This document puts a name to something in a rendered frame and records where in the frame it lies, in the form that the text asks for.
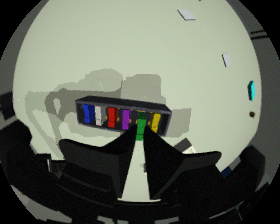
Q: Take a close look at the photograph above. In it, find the small cyan rectangular block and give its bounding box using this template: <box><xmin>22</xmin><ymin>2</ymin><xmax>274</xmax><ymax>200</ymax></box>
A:
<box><xmin>246</xmin><ymin>80</ymin><xmax>254</xmax><ymax>101</ymax></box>

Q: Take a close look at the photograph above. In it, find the yellow fuse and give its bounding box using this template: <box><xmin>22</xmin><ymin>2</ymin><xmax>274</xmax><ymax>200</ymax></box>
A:
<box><xmin>149</xmin><ymin>112</ymin><xmax>160</xmax><ymax>132</ymax></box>

